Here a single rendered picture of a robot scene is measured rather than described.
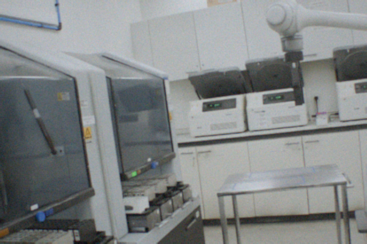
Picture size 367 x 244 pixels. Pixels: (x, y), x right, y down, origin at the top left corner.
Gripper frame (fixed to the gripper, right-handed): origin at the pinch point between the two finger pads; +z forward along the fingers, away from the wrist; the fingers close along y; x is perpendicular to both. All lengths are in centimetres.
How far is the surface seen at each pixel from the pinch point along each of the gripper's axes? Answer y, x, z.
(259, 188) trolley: 17.1, 23.8, 38.0
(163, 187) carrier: 22, 74, 36
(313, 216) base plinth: 224, 13, 116
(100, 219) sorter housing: -38, 75, 34
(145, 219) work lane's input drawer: -17, 67, 41
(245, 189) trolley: 17, 30, 38
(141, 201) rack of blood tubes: -12, 70, 34
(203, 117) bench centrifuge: 220, 108, 11
